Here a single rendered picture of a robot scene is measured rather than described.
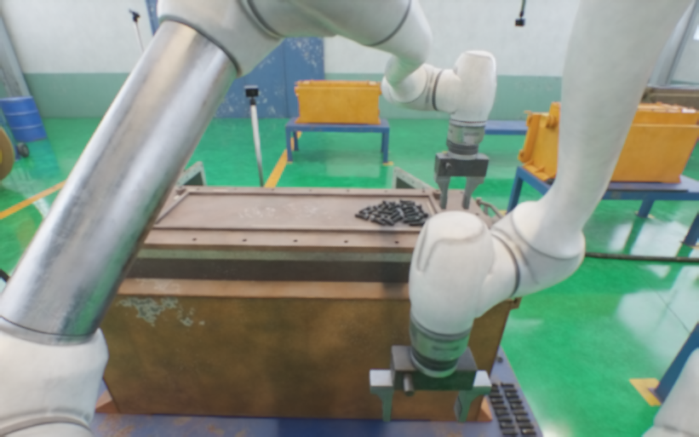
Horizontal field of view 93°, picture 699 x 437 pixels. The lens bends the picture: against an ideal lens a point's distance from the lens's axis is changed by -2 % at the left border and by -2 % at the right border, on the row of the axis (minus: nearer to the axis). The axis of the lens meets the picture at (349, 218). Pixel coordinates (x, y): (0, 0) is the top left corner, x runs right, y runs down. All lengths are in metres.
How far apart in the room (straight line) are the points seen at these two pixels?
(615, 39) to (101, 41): 11.73
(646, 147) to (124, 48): 11.12
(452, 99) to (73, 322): 0.81
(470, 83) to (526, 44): 10.20
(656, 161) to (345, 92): 4.27
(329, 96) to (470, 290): 5.81
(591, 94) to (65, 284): 0.52
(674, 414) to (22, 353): 0.65
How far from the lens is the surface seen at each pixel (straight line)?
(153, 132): 0.44
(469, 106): 0.89
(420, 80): 0.90
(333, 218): 1.16
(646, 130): 4.51
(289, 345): 1.18
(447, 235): 0.43
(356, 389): 1.33
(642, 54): 0.32
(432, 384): 0.62
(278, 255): 1.05
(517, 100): 11.17
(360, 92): 6.13
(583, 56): 0.32
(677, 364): 2.83
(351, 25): 0.44
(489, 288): 0.48
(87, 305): 0.47
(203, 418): 1.58
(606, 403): 2.77
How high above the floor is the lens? 1.89
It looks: 27 degrees down
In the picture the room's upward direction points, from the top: 1 degrees clockwise
